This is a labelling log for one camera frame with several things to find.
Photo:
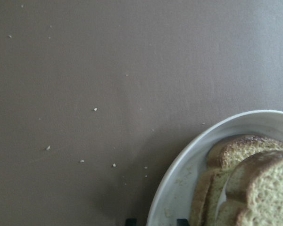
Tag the fried egg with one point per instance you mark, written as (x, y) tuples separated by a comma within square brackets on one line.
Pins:
[(224, 197)]

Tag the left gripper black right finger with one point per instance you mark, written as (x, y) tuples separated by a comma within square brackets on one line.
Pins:
[(182, 222)]

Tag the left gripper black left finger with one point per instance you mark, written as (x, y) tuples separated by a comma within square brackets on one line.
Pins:
[(131, 222)]

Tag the toast slice on plate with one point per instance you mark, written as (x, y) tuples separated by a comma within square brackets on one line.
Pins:
[(222, 158)]

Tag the bread slice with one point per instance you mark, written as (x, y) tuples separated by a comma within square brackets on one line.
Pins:
[(254, 192)]

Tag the white round plate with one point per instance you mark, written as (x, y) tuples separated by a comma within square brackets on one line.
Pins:
[(174, 195)]

